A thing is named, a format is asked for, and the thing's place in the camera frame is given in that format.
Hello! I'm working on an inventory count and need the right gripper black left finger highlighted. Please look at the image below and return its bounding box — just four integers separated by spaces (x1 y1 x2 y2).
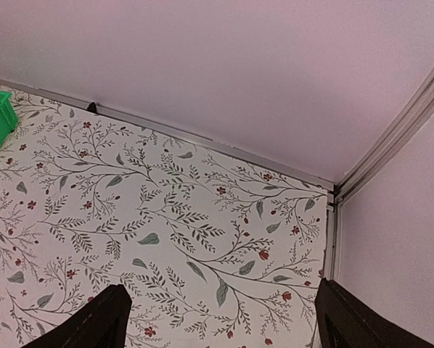
25 284 132 348

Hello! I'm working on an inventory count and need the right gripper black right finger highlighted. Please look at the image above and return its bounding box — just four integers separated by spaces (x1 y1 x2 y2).
315 278 434 348

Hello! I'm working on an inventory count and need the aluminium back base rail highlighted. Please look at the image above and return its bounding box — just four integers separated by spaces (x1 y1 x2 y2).
0 79 334 192

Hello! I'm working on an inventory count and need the small black wall clip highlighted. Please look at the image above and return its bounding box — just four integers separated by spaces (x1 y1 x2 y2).
86 102 97 113

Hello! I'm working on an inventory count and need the aluminium back right post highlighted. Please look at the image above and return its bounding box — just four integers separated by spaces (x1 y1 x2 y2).
334 68 434 204

